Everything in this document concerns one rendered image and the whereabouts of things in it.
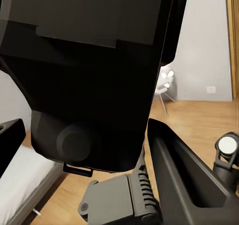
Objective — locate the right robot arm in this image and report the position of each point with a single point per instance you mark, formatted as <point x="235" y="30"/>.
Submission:
<point x="227" y="147"/>

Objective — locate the bed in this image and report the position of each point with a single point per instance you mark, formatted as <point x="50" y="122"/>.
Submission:
<point x="25" y="181"/>

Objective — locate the digital camera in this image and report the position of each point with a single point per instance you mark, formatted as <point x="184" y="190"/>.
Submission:
<point x="89" y="70"/>

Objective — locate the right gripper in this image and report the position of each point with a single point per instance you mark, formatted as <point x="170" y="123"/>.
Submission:
<point x="233" y="188"/>

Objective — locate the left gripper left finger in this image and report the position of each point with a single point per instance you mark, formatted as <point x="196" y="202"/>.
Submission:
<point x="12" y="134"/>

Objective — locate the camera tripod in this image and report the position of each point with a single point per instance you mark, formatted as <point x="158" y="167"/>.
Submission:
<point x="127" y="199"/>

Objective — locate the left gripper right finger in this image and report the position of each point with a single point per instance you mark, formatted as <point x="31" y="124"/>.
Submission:
<point x="190" y="192"/>

